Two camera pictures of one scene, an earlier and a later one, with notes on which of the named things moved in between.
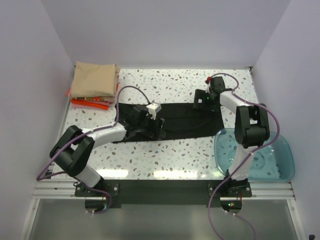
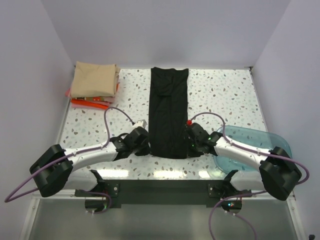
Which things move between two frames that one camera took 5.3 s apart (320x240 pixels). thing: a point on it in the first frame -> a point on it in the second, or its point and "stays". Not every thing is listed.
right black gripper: (200, 94) -> (190, 153)
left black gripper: (159, 132) -> (146, 150)
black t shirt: (177, 120) -> (168, 112)
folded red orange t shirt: (90, 103) stays
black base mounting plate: (163, 193) stays
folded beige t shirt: (91, 78) stays
